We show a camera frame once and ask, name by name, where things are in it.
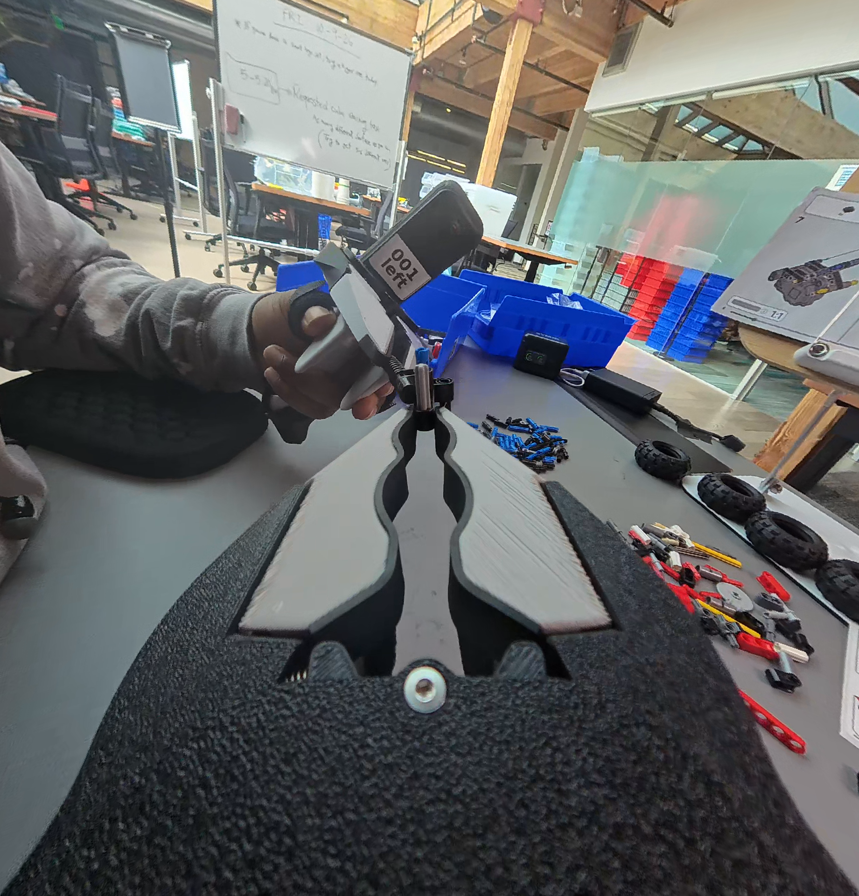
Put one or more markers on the black power adapter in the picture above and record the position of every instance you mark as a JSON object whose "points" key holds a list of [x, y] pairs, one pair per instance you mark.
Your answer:
{"points": [[622, 390]]}

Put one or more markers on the black rubber toy tyre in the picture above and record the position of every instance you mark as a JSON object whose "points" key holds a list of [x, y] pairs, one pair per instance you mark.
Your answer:
{"points": [[786, 540], [730, 497], [661, 460], [848, 589]]}

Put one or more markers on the frosted glass partition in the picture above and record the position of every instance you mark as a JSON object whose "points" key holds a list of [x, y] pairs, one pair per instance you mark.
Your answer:
{"points": [[646, 210]]}

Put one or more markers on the wooden top office desk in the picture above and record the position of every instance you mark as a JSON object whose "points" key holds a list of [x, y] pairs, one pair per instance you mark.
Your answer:
{"points": [[534, 252], [310, 199]]}

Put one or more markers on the white rolling whiteboard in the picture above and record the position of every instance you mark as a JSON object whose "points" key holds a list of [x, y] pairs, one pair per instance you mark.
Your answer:
{"points": [[310, 91]]}

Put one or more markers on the person's grey hoodie torso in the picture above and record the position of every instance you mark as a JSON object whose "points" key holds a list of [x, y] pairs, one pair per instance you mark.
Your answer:
{"points": [[2, 448]]}

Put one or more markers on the black office chair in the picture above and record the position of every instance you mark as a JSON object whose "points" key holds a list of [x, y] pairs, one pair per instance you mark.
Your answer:
{"points": [[86, 154], [251, 224]]}

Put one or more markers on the wooden pillar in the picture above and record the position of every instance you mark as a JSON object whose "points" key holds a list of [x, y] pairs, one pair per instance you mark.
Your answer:
{"points": [[505, 98]]}

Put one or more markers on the blue plastic storage bin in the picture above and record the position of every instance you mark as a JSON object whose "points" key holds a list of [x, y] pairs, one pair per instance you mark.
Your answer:
{"points": [[436, 301], [576, 336]]}

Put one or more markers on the pile of blue black pins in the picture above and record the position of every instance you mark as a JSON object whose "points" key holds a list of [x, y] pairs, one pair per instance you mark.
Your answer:
{"points": [[527, 444]]}

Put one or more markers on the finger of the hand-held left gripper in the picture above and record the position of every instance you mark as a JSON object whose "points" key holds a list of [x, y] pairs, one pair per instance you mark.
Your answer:
{"points": [[363, 315], [370, 395]]}

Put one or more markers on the pile of assorted toy bricks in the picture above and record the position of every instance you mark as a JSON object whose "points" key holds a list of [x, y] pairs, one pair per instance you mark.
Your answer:
{"points": [[734, 598]]}

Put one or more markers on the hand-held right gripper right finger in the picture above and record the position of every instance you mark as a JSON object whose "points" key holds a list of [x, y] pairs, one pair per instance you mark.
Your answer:
{"points": [[527, 560]]}

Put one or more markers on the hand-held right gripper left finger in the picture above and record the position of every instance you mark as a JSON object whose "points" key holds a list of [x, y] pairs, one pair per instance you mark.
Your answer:
{"points": [[317, 560]]}

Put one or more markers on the stack of red blue bins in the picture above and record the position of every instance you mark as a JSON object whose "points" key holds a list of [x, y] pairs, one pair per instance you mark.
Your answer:
{"points": [[674, 308]]}

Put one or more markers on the clear plastic bag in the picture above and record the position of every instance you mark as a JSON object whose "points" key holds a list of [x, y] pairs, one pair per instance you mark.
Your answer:
{"points": [[563, 301]]}

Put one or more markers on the building instruction booklet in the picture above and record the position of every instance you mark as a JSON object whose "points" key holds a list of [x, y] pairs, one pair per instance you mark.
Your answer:
{"points": [[786, 252]]}

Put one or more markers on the person's left forearm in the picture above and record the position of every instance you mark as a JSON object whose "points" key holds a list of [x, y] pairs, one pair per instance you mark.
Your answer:
{"points": [[121, 308]]}

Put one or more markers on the white easel board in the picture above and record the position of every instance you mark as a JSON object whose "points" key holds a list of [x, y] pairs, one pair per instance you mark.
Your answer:
{"points": [[184, 98]]}

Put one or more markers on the black easel board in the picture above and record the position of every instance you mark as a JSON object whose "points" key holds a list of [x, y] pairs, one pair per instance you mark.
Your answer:
{"points": [[146, 77]]}

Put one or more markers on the black grey toy brick assembly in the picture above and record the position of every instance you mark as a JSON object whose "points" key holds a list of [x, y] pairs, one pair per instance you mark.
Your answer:
{"points": [[422, 385]]}

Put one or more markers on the person's left hand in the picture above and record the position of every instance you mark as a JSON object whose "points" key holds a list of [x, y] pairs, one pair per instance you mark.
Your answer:
{"points": [[275, 350]]}

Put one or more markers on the black battery charger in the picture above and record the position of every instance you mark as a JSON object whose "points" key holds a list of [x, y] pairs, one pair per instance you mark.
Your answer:
{"points": [[541, 357]]}

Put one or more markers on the grey desk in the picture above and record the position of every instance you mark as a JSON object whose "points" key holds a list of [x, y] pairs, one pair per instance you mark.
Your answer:
{"points": [[156, 546]]}

